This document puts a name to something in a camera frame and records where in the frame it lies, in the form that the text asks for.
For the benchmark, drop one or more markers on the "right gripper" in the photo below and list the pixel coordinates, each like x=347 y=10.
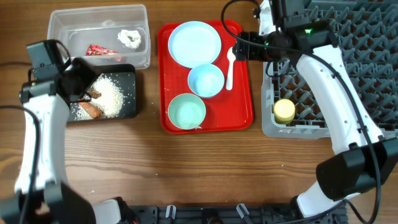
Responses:
x=249 y=39

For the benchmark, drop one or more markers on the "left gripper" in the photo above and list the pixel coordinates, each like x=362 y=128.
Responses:
x=88 y=70

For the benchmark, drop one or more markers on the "brown food scrap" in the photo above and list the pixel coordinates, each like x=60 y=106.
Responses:
x=94 y=94

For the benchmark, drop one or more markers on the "sausage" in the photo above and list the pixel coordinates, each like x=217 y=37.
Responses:
x=92 y=110

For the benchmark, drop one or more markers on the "red snack wrapper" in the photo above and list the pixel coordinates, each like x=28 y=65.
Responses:
x=104 y=53

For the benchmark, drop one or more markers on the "white rice pile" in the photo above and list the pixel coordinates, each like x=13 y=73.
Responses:
x=110 y=102

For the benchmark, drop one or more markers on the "light blue bowl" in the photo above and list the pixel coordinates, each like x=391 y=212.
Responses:
x=206 y=80

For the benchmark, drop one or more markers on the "yellow plastic cup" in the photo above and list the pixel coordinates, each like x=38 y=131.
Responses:
x=284 y=111

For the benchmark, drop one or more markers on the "green bowl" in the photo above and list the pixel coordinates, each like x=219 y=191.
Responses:
x=186 y=111

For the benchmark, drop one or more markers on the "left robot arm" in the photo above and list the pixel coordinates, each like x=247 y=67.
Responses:
x=42 y=192

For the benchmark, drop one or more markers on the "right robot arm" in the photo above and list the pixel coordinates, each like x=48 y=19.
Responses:
x=363 y=158

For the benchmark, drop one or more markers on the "grey dishwasher rack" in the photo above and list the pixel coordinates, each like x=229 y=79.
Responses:
x=367 y=34

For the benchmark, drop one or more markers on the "white plastic spoon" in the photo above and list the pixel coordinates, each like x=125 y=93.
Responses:
x=231 y=59

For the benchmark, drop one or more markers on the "black tray bin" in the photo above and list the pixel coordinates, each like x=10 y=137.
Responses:
x=126 y=77

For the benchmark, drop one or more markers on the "light blue plate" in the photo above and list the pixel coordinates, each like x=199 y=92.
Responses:
x=194 y=43

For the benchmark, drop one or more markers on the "clear plastic bin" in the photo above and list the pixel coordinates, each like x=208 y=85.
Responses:
x=78 y=28

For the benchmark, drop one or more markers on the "red plastic tray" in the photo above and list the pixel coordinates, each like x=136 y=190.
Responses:
x=226 y=111

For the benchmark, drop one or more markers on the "white crumpled tissue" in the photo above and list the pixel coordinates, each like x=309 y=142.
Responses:
x=130 y=38

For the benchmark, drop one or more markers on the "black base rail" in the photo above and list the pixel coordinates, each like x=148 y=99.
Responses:
x=239 y=214

